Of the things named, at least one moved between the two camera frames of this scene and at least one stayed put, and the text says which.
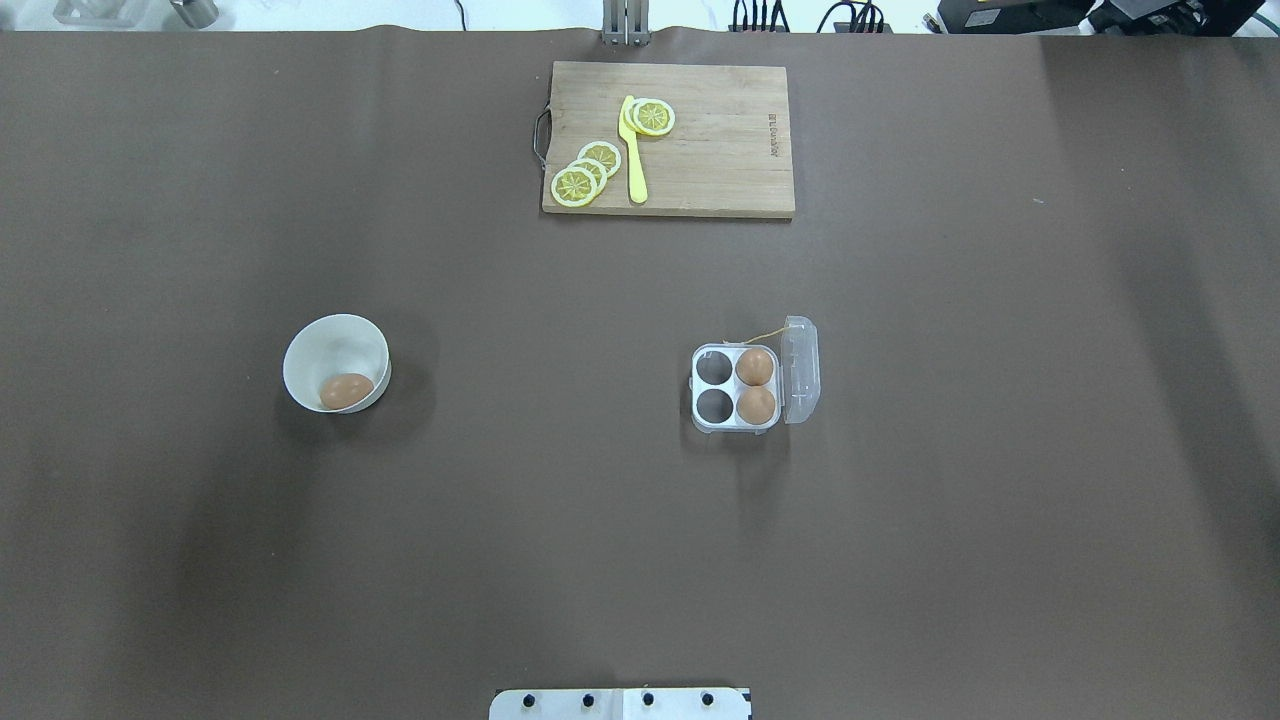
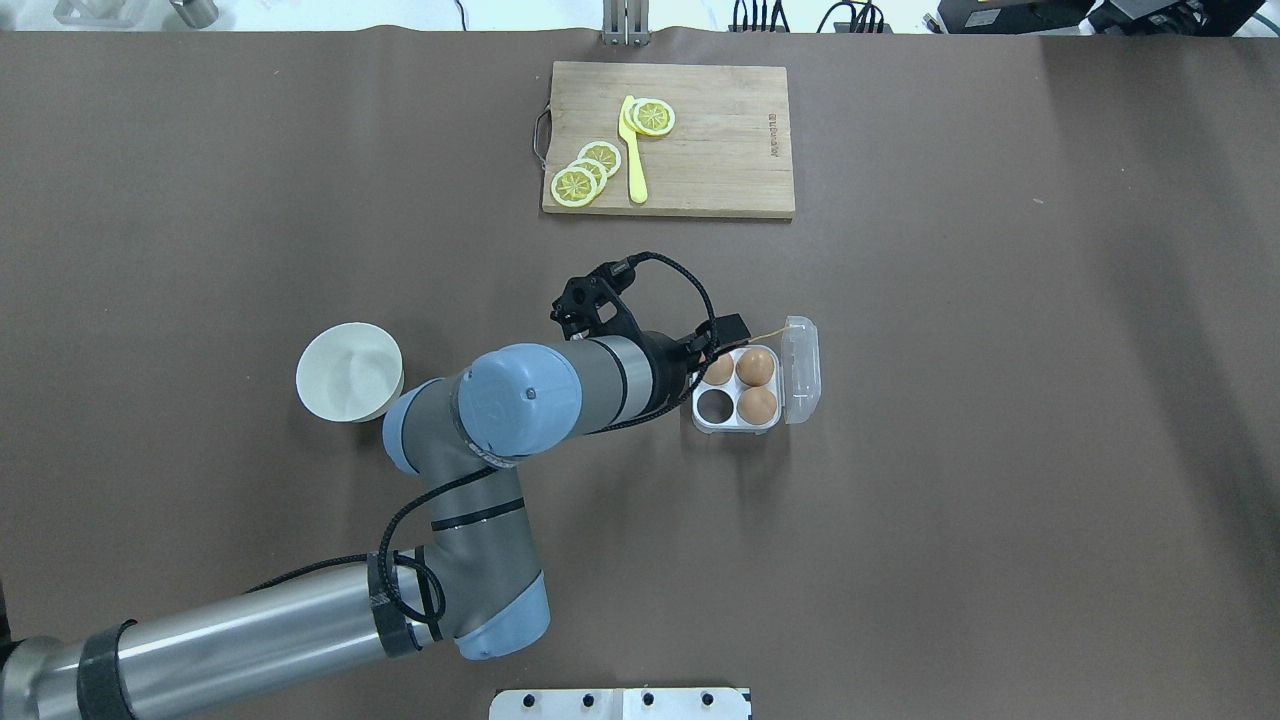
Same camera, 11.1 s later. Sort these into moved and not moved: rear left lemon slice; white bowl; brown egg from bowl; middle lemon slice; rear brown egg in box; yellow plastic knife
Moved: brown egg from bowl; white bowl
Not moved: rear left lemon slice; middle lemon slice; yellow plastic knife; rear brown egg in box
